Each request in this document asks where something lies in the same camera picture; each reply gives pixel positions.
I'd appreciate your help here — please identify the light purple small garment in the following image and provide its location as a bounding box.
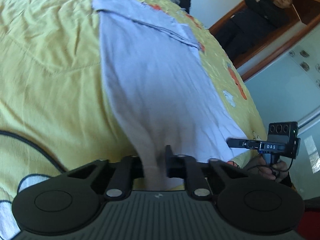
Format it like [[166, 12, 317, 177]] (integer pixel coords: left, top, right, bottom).
[[92, 0, 245, 190]]

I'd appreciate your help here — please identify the man in dark clothes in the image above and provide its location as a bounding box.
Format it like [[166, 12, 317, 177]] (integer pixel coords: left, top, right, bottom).
[[214, 0, 293, 61]]

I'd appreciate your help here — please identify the person's right hand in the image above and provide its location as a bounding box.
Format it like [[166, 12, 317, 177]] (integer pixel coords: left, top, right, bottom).
[[257, 156, 289, 182]]

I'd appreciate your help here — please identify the yellow carrot print quilt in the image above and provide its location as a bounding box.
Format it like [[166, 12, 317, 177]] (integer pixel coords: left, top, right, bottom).
[[0, 0, 267, 240]]

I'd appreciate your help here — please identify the black cable on bed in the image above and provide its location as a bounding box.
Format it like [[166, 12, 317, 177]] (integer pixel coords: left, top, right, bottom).
[[0, 130, 66, 173]]

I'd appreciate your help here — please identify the black bag by wall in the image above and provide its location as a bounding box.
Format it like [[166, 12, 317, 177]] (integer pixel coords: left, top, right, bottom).
[[179, 0, 191, 14]]

